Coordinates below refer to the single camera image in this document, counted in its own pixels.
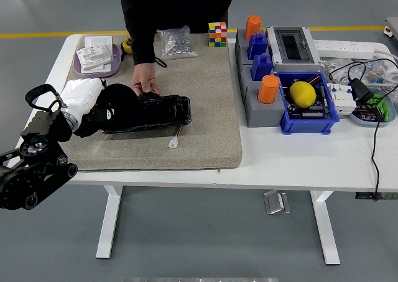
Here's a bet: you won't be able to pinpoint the person's right hand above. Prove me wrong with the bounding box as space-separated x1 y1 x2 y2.
130 62 162 96

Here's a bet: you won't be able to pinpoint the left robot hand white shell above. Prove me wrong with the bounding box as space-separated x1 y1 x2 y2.
60 77 116 124

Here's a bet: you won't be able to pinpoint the black rag with red tag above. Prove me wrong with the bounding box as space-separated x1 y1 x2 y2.
73 83 139 139

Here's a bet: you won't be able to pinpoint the purple tray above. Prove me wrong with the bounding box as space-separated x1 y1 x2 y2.
72 43 122 79

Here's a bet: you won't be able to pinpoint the yellow tape measure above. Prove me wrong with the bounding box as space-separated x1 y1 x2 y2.
120 35 133 54

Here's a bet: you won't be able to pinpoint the white metal block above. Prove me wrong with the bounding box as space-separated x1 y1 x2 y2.
76 44 113 71

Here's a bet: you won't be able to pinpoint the clear bag of nuts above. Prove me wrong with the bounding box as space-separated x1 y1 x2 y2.
156 25 198 60

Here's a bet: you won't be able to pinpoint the grey-brown mat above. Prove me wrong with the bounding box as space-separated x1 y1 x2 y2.
58 32 243 172

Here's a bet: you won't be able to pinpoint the person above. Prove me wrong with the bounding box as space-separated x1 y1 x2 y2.
116 0 236 35

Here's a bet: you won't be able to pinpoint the colourful puzzle cube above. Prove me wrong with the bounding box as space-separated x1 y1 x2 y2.
208 21 228 48

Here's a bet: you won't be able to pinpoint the blue plastic block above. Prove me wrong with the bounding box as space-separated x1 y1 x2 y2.
247 32 269 60
251 53 274 81

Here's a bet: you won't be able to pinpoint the orange cylinder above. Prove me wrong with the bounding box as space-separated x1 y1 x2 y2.
243 14 262 41
257 74 280 105

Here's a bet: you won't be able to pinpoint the white table leg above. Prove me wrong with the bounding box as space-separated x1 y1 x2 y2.
95 185 124 260
309 190 341 266

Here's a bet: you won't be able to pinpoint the grey electrical distribution box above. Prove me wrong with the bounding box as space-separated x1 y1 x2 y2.
266 26 322 73

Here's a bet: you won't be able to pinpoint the yellow lemon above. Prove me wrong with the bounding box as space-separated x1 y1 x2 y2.
289 80 317 108

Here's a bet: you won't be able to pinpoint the dark circuit board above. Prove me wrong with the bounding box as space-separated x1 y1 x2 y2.
353 103 385 121
286 96 331 120

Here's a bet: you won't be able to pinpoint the blue plastic bin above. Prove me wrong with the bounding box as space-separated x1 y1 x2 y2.
275 71 340 136

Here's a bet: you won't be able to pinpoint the white circuit breaker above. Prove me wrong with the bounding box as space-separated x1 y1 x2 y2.
326 83 357 116

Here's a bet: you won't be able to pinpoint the white power strip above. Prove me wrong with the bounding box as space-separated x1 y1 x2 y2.
312 39 376 60

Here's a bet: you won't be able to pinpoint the black power adapter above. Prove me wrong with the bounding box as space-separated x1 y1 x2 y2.
348 78 375 102

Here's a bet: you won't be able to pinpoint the light blue dish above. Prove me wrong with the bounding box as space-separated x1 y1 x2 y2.
348 87 397 129

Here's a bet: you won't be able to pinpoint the clear bags of small parts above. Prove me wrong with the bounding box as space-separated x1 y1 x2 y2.
320 57 398 87

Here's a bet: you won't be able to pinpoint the green plastic part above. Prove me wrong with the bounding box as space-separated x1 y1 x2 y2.
363 94 391 123

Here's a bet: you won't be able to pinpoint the black table control box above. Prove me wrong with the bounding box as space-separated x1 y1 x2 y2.
355 191 398 201

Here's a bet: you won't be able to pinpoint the white connector with orange wires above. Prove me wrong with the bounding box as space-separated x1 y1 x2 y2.
168 126 183 149

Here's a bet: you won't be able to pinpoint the metal bracket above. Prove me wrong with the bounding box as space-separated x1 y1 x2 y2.
262 190 291 215

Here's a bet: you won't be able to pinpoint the black power cable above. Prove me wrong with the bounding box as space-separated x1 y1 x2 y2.
328 57 389 202

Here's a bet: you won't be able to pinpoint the white thick cable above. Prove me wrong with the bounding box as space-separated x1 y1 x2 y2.
373 50 398 92

